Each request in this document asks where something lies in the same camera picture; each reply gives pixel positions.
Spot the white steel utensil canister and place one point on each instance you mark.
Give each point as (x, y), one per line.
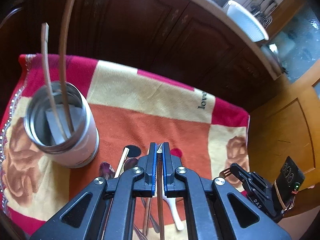
(48, 129)

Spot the brown wooden chopstick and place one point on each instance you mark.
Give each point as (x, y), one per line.
(62, 60)

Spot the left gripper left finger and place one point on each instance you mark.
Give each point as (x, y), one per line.
(104, 209)

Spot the steel spoon purple sheen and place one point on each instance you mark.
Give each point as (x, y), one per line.
(106, 170)

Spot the white plastic basin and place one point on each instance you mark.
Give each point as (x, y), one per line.
(246, 22)

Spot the person's right hand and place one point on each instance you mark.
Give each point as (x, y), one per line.
(306, 196)

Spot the wooden door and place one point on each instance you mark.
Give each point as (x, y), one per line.
(288, 126)

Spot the white ceramic spoon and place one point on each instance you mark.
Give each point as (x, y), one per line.
(174, 212)

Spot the dark wooden chopstick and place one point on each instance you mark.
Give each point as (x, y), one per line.
(159, 191)

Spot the dark wooden kitchen cabinets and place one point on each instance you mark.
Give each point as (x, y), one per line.
(190, 41)

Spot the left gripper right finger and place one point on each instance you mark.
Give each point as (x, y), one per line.
(214, 209)

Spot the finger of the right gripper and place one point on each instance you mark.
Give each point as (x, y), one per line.
(239, 172)

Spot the patterned fleece blanket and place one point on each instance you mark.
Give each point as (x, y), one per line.
(130, 107)

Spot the pale bamboo chopstick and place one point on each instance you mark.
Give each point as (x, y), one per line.
(120, 166)

